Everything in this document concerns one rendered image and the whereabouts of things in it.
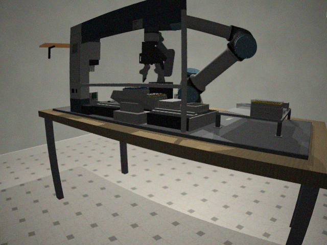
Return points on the cream open rectangular tray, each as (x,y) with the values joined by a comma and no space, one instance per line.
(197,107)

